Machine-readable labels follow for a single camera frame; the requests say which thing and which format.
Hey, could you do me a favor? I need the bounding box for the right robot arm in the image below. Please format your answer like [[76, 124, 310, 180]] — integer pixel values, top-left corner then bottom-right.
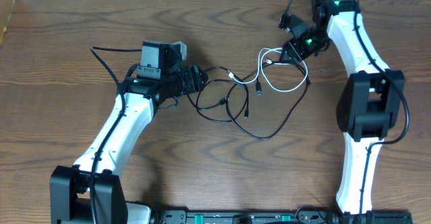
[[279, 0, 412, 223]]

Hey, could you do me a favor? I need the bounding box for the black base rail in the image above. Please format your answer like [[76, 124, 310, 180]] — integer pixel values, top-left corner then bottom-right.
[[149, 207, 413, 224]]

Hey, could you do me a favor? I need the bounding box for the cardboard box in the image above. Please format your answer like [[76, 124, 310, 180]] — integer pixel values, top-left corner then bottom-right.
[[0, 0, 15, 44]]

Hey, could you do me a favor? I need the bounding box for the black usb cable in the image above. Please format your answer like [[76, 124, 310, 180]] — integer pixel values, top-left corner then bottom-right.
[[225, 61, 311, 141], [186, 65, 251, 123]]

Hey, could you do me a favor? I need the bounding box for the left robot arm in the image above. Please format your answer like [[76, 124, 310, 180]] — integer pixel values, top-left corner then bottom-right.
[[50, 40, 208, 223]]

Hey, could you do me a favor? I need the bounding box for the white usb cable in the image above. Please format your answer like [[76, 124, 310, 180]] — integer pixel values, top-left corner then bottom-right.
[[227, 47, 309, 94]]

